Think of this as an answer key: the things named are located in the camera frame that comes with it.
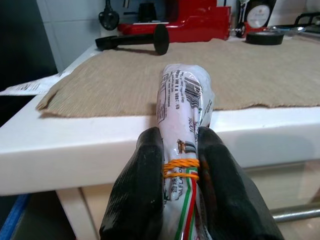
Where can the blue plastic board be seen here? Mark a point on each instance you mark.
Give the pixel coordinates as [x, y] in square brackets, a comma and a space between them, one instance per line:
[15, 217]

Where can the metal spoon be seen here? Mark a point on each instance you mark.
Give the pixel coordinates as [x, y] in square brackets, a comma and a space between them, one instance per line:
[297, 29]

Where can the cream kitchen base cabinet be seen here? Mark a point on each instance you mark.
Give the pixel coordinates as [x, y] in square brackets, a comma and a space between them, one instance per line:
[275, 187]

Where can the black tape roll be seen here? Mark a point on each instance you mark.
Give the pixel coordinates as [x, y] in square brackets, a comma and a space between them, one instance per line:
[265, 40]

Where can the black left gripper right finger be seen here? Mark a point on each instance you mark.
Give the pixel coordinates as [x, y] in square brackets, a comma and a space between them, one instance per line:
[230, 200]

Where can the white plastic food packet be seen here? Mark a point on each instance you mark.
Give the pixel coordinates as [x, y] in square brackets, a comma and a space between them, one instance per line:
[175, 112]

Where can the tall stainless steel fridge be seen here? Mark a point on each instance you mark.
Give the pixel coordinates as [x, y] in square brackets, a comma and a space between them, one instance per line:
[20, 37]

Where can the black power plug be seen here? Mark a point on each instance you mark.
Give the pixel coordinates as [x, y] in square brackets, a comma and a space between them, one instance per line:
[108, 20]

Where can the white printed paper label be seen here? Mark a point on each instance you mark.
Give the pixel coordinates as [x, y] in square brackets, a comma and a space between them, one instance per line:
[27, 86]

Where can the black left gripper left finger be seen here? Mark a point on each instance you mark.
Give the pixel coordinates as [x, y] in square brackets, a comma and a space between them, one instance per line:
[135, 195]

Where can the orange rubber band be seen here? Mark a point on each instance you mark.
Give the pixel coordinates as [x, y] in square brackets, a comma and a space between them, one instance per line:
[180, 163]

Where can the red kitchen appliance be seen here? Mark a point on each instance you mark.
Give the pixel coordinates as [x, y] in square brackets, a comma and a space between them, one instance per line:
[200, 27]

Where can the beige woven table mat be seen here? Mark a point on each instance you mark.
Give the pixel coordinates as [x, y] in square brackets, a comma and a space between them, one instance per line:
[112, 82]

